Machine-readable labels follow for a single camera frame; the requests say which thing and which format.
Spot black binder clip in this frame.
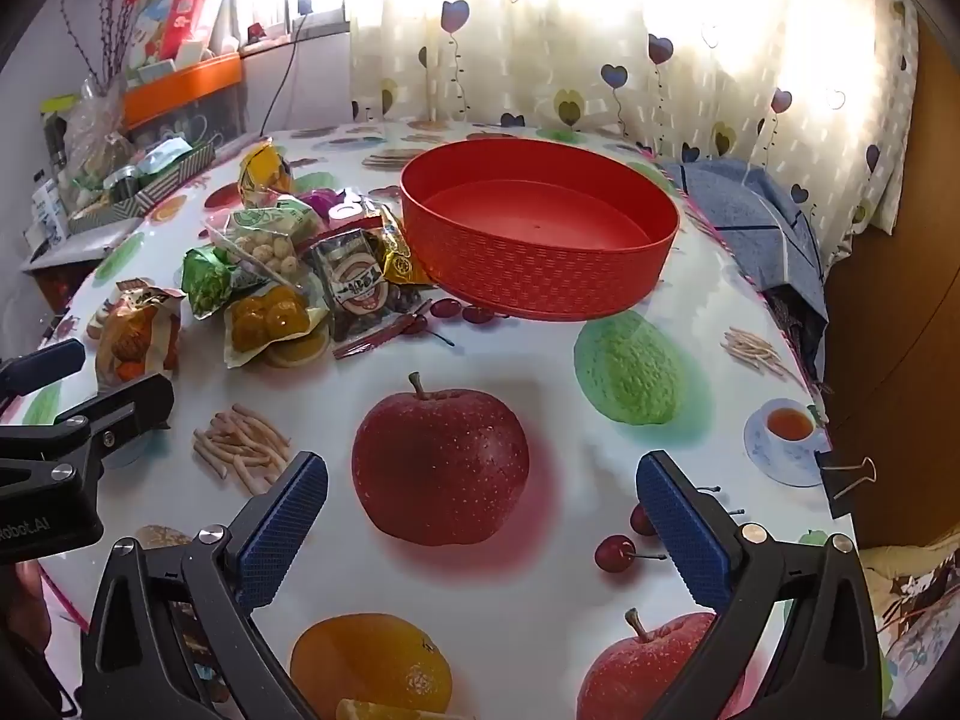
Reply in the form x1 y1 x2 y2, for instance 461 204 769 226
814 450 878 518

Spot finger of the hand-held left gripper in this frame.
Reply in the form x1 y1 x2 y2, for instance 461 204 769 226
49 373 175 466
0 339 87 400

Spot heart print curtain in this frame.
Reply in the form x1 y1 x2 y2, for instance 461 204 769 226
349 0 920 237

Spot wooden wardrobe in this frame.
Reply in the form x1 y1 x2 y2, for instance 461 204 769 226
821 22 960 541

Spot black cable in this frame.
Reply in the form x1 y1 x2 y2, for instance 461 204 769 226
266 11 316 134

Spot dark snack packet red label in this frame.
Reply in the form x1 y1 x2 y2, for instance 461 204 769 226
311 229 432 359

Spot yellow snack packet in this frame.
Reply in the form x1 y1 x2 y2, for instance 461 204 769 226
238 139 297 207

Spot white side table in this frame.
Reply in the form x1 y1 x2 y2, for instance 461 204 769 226
21 221 143 271

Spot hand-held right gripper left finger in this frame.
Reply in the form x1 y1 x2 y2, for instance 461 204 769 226
79 452 331 720

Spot long yellow snack bar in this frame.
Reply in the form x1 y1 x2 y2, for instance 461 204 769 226
367 199 428 286

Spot green patterned open box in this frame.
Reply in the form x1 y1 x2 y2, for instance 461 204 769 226
66 141 226 235

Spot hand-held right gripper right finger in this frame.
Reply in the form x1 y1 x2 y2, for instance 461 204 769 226
636 450 884 720

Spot purple snack packet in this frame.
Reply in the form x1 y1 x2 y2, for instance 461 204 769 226
300 190 353 222

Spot green snack packet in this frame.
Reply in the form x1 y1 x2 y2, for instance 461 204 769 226
182 246 252 320

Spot orange lidded storage bin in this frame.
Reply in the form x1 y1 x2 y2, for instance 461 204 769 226
120 52 247 147

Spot floral bedding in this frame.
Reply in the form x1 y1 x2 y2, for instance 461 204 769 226
859 540 960 720

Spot blue cloth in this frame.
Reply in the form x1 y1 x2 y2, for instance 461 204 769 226
660 157 830 398

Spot green white nut packet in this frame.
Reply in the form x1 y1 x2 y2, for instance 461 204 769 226
208 195 323 278

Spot dried branch bouquet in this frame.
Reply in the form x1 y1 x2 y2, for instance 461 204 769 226
58 0 177 192

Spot colourful printed box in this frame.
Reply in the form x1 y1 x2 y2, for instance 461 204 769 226
124 0 241 68

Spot fruit print tablecloth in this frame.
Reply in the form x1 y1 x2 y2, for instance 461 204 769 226
15 120 860 720

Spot clear dried fruit packet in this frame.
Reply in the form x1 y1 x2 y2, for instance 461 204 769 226
223 281 332 370

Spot red round plastic basket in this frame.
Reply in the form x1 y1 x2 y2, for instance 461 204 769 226
399 139 682 322

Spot orange snack packet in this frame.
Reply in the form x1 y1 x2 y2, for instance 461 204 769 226
96 277 187 391

